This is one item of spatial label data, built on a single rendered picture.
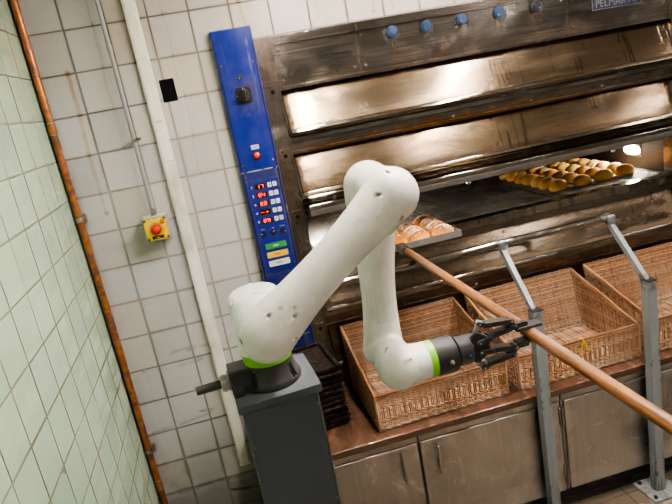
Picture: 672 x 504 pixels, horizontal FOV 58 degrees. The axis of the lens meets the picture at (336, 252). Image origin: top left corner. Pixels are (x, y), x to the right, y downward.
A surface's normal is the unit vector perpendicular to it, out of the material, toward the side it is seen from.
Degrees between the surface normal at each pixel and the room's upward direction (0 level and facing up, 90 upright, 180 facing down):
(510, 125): 70
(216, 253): 90
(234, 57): 90
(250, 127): 90
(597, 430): 87
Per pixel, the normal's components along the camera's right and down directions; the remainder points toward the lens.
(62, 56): 0.21, 0.22
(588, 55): 0.14, -0.12
